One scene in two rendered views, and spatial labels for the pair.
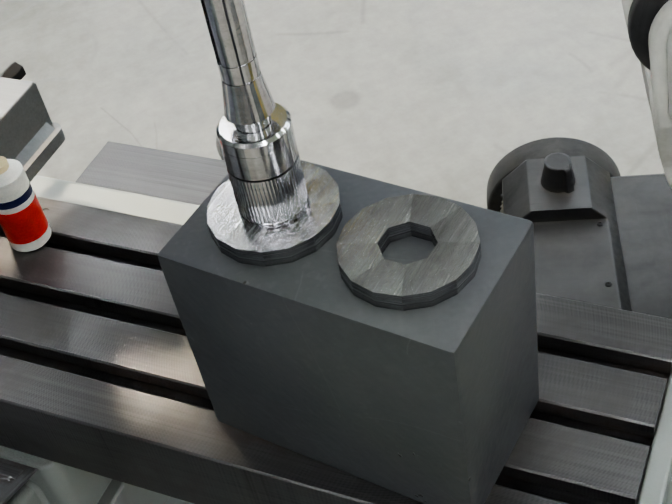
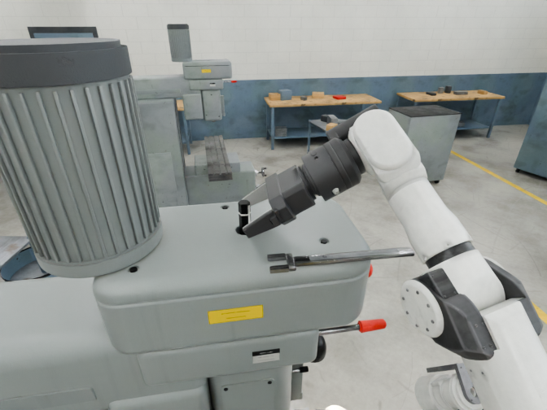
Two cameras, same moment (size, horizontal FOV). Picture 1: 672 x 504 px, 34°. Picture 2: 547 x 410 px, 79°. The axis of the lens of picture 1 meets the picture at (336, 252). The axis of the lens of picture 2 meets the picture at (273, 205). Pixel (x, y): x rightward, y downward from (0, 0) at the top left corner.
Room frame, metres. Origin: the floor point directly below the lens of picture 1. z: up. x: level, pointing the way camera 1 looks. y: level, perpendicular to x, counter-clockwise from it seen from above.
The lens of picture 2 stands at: (0.49, -0.07, 2.23)
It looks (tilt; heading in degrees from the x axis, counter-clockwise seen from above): 29 degrees down; 50
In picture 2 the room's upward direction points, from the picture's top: straight up
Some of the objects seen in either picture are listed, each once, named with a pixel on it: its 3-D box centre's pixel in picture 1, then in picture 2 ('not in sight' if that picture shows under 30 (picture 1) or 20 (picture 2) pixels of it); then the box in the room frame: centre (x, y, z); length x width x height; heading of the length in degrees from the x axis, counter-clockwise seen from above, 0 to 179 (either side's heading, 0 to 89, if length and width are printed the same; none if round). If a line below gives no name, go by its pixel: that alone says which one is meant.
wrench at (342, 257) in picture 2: not in sight; (342, 257); (0.85, 0.19, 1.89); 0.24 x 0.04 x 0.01; 148
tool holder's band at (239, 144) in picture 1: (254, 127); not in sight; (0.55, 0.03, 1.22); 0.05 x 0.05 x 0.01
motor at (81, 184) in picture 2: not in sight; (79, 156); (0.57, 0.49, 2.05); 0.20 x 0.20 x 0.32
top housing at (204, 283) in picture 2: not in sight; (239, 263); (0.77, 0.37, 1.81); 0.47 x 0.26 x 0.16; 149
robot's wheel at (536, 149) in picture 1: (554, 197); not in sight; (1.19, -0.33, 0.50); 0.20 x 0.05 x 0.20; 78
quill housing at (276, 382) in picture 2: not in sight; (250, 369); (0.78, 0.36, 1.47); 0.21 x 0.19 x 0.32; 59
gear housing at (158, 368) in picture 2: not in sight; (229, 311); (0.75, 0.38, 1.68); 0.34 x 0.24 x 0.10; 149
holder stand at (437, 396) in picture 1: (359, 324); not in sight; (0.52, -0.01, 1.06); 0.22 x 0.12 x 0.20; 52
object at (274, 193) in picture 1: (265, 170); not in sight; (0.55, 0.03, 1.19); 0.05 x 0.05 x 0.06
